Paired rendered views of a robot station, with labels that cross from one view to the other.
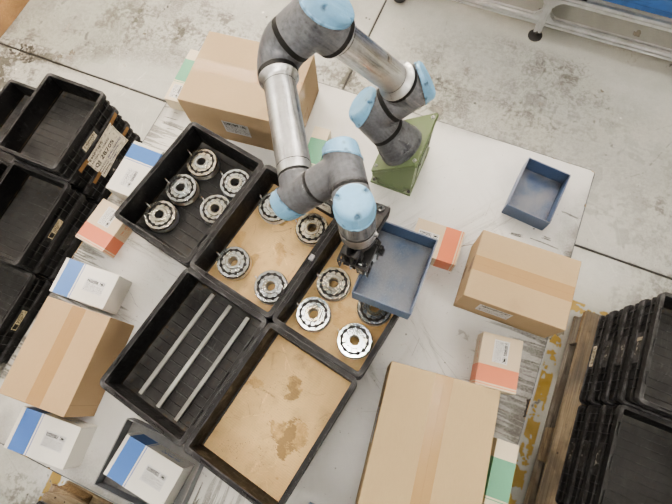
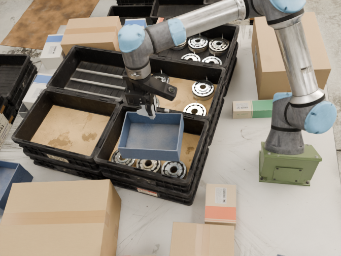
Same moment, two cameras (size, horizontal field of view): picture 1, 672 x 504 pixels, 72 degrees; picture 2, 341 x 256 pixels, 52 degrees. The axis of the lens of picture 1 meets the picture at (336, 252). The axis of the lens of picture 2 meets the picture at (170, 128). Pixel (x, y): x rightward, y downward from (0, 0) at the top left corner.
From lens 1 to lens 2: 85 cm
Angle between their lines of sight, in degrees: 35
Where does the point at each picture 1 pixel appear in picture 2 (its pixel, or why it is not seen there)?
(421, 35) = not seen: outside the picture
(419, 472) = (39, 214)
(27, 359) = (86, 21)
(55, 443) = (51, 51)
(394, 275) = (151, 141)
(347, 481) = not seen: hidden behind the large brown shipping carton
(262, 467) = (43, 135)
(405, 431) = (64, 199)
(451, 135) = (332, 200)
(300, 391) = (88, 140)
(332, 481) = not seen: hidden behind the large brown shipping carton
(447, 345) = (145, 238)
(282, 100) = (214, 6)
